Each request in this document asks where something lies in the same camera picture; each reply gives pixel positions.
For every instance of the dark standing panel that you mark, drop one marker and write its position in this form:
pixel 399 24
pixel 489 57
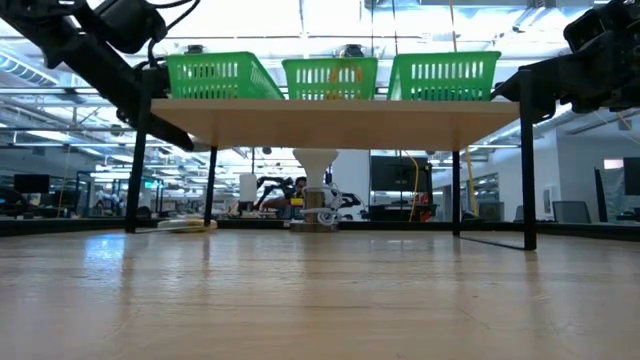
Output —
pixel 600 200

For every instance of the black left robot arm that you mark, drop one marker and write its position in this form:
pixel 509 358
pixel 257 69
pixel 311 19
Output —
pixel 85 50

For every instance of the person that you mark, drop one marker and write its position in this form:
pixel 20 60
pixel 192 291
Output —
pixel 300 186

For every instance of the grey laptop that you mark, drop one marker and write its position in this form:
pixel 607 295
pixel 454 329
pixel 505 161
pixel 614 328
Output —
pixel 517 215

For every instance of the white wall poster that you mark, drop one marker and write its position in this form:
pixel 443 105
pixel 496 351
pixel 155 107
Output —
pixel 548 200

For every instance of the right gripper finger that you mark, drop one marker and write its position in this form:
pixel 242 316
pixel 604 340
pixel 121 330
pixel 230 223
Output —
pixel 507 87

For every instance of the dark ceiling fixture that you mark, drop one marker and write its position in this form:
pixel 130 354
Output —
pixel 353 50
pixel 195 48

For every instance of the grey chair back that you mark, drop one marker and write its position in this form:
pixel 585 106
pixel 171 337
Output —
pixel 571 212

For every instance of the dark grey cabinet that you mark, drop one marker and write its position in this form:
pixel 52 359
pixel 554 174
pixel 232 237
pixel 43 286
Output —
pixel 492 211

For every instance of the dark background object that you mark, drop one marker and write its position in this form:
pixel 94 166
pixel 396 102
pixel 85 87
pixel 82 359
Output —
pixel 15 205

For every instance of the black computer monitor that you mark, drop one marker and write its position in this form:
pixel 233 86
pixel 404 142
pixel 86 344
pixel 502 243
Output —
pixel 397 172
pixel 632 175
pixel 31 183

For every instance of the black background workstation frame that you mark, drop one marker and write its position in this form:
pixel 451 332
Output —
pixel 77 195

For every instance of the white-lidded jar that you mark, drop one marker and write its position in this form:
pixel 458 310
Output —
pixel 315 160

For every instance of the white cylinder object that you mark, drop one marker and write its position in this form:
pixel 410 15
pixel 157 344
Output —
pixel 248 187

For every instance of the silver ventilation duct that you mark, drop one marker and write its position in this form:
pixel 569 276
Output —
pixel 565 120

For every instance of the yellow packet white label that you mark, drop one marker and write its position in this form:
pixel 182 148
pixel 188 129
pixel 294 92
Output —
pixel 187 225

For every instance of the green three-compartment tray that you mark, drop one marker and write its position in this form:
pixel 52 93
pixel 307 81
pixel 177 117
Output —
pixel 335 125

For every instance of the black background robot arm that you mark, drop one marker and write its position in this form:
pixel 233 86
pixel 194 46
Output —
pixel 270 184

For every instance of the green plastic basket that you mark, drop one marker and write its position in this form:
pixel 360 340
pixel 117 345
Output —
pixel 330 65
pixel 445 75
pixel 220 75

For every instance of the black background desk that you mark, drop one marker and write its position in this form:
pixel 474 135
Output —
pixel 395 212

